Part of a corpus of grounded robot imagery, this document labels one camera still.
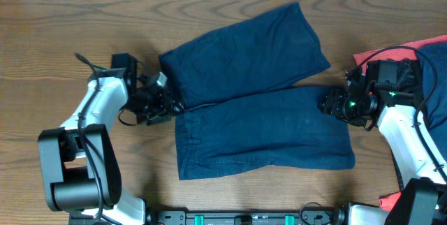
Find red cloth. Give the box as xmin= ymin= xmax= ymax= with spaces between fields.
xmin=352 ymin=34 xmax=447 ymax=212

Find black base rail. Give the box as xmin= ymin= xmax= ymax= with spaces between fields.
xmin=141 ymin=202 xmax=349 ymax=225

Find navy blue shorts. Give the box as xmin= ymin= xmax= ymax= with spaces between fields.
xmin=159 ymin=3 xmax=355 ymax=180

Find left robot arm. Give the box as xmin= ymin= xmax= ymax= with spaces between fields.
xmin=38 ymin=53 xmax=183 ymax=224

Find blue garment in pile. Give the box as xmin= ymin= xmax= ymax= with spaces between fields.
xmin=420 ymin=43 xmax=446 ymax=157

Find black patterned garment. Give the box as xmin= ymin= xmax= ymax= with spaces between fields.
xmin=390 ymin=59 xmax=425 ymax=198

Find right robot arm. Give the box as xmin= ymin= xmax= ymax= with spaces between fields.
xmin=318 ymin=60 xmax=446 ymax=224

